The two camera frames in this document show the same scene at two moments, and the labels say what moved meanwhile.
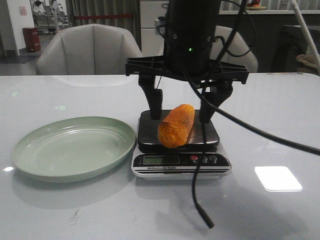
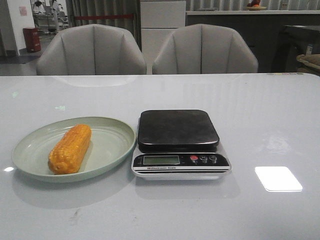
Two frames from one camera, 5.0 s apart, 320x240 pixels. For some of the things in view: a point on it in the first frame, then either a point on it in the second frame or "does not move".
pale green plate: [72, 149] does not move
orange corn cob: [173, 131] → [67, 154]
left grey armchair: [87, 50] does not move
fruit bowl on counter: [255, 5] does not move
